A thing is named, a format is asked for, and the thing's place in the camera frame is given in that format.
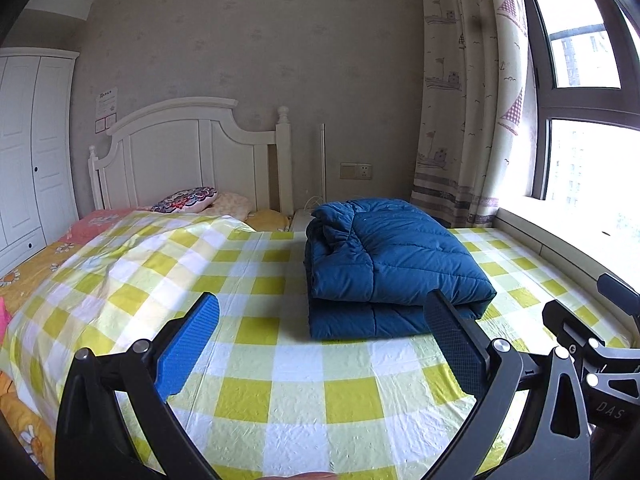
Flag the patterned beige curtain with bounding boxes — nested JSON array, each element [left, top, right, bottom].
[[411, 0, 538, 228]]

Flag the dark framed window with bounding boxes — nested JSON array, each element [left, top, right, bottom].
[[520, 0, 640, 241]]

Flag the white wardrobe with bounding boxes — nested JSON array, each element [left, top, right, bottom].
[[0, 47, 81, 278]]

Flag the white bed headboard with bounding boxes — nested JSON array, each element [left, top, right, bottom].
[[88, 97, 292, 216]]

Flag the orange floral bedsheet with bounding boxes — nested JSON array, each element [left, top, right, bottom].
[[0, 207, 151, 478]]

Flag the purple patterned cushion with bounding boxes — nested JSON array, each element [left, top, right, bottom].
[[150, 186, 219, 214]]

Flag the paper wall notices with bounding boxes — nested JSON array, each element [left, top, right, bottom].
[[95, 86, 119, 133]]

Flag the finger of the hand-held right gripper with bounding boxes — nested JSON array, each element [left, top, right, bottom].
[[542, 299, 608, 361], [597, 272, 640, 311]]

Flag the blue puffer jacket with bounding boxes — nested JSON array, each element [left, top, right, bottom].
[[304, 198, 497, 339]]

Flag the beige window ledge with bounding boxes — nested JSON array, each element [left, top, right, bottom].
[[492, 207, 640, 351]]

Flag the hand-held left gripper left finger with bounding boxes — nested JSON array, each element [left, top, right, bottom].
[[54, 291, 222, 480]]

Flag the yellow pillow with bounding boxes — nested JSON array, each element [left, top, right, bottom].
[[247, 209, 293, 233]]

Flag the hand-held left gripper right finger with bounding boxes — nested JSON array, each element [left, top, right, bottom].
[[422, 290, 591, 480]]

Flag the yellow checked bed sheet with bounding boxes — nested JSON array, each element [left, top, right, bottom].
[[0, 210, 631, 480]]

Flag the beige floral pillow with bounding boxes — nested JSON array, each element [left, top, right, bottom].
[[210, 191, 253, 221]]

